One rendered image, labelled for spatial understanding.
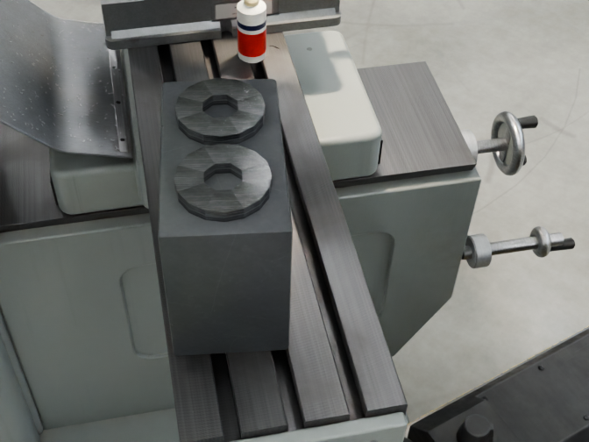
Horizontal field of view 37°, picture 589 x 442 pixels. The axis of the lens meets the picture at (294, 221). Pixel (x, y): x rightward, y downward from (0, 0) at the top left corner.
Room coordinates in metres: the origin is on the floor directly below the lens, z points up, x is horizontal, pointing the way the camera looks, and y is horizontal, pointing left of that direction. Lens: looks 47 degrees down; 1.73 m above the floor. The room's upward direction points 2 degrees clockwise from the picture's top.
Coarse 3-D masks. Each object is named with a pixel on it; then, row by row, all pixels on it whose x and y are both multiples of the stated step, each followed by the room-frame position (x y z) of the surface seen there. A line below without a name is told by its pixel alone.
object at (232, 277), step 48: (192, 96) 0.69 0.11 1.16; (240, 96) 0.69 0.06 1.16; (192, 144) 0.63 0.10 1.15; (240, 144) 0.64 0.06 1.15; (192, 192) 0.55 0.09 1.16; (240, 192) 0.56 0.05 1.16; (192, 240) 0.51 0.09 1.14; (240, 240) 0.52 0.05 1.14; (288, 240) 0.52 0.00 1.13; (192, 288) 0.51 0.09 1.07; (240, 288) 0.52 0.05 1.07; (288, 288) 0.52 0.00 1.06; (192, 336) 0.51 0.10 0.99; (240, 336) 0.52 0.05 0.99; (288, 336) 0.53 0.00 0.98
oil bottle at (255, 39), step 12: (252, 0) 1.02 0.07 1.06; (240, 12) 1.01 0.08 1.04; (252, 12) 1.01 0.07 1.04; (264, 12) 1.02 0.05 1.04; (240, 24) 1.01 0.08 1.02; (252, 24) 1.01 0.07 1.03; (264, 24) 1.02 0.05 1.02; (240, 36) 1.01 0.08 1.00; (252, 36) 1.01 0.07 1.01; (264, 36) 1.02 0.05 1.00; (240, 48) 1.01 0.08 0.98; (252, 48) 1.01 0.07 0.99; (264, 48) 1.02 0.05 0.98; (252, 60) 1.01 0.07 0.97
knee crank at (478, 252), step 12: (540, 228) 1.07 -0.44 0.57; (468, 240) 1.05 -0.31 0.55; (480, 240) 1.04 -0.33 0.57; (504, 240) 1.06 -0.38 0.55; (516, 240) 1.05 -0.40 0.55; (528, 240) 1.06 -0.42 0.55; (540, 240) 1.05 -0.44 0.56; (552, 240) 1.06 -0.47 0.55; (564, 240) 1.08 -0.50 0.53; (468, 252) 1.03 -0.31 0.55; (480, 252) 1.02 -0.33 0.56; (492, 252) 1.03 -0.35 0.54; (504, 252) 1.04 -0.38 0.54; (540, 252) 1.04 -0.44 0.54; (468, 264) 1.03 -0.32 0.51; (480, 264) 1.01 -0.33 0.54
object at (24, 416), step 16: (0, 304) 0.84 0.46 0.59; (0, 320) 0.83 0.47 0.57; (0, 336) 0.82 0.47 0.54; (0, 352) 0.80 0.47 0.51; (0, 368) 0.79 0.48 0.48; (16, 368) 0.82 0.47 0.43; (0, 384) 0.78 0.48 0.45; (16, 384) 0.81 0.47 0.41; (0, 400) 0.78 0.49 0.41; (16, 400) 0.80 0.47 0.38; (32, 400) 0.84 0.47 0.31; (0, 416) 0.77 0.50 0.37; (16, 416) 0.79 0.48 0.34; (32, 416) 0.82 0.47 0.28; (0, 432) 0.77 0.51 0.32; (16, 432) 0.78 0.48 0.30; (32, 432) 0.80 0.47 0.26
